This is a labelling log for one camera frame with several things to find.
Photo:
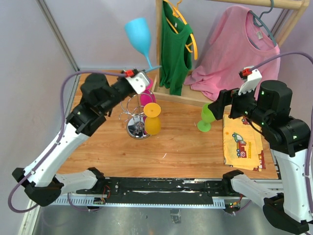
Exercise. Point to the pink plastic wine glass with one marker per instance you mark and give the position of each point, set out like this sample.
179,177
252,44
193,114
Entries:
145,98

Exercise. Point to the green tank top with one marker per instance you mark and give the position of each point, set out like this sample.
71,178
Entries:
176,61

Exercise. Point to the white slotted cable duct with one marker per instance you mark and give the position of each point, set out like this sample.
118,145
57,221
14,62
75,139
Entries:
96,202

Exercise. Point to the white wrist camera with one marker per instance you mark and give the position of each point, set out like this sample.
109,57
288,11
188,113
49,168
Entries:
251,78
138,80

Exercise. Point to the pink t-shirt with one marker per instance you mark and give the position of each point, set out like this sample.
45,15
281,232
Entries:
235,43

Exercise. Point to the blue plastic wine glass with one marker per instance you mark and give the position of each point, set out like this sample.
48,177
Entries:
139,36

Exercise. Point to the green plastic wine glass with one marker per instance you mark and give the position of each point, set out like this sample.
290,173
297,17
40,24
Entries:
207,117

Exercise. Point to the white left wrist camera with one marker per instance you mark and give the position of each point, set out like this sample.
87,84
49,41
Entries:
138,80

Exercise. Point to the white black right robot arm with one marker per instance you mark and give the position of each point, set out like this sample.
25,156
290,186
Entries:
290,142

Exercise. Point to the chrome wine glass rack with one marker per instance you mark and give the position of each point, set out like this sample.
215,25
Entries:
135,126

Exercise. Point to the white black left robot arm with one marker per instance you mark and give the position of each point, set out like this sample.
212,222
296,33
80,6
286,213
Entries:
41,181

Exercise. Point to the orange plastic wine glass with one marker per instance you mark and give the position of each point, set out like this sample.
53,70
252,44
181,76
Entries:
154,113

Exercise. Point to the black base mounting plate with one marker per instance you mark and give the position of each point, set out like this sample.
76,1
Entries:
159,189

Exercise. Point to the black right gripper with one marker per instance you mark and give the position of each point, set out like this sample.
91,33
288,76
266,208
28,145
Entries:
231,96

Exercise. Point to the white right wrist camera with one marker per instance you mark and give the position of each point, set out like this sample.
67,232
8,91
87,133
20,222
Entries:
251,78

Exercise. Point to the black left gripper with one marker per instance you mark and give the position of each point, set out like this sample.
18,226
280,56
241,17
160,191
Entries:
125,80

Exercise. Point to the yellow cartoon vehicle cloth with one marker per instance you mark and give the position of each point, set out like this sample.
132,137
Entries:
242,145

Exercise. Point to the yellow clothes hanger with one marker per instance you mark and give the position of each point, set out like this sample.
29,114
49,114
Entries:
192,45

